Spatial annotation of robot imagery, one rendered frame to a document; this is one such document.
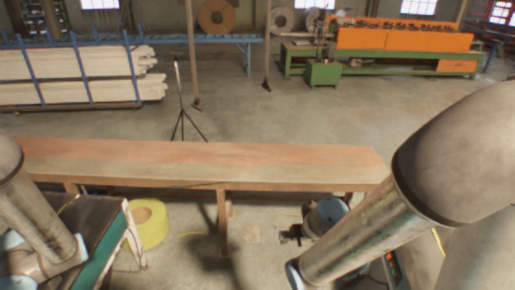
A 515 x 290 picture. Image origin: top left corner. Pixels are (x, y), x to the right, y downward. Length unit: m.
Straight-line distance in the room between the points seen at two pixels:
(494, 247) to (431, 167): 0.20
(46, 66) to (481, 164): 5.06
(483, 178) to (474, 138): 0.04
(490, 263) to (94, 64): 4.66
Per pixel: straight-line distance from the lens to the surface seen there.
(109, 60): 4.56
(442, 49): 7.70
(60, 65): 4.94
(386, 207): 0.38
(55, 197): 2.04
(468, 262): 0.51
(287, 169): 1.78
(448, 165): 0.30
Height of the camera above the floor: 1.89
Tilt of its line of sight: 29 degrees down
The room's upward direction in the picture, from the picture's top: 1 degrees clockwise
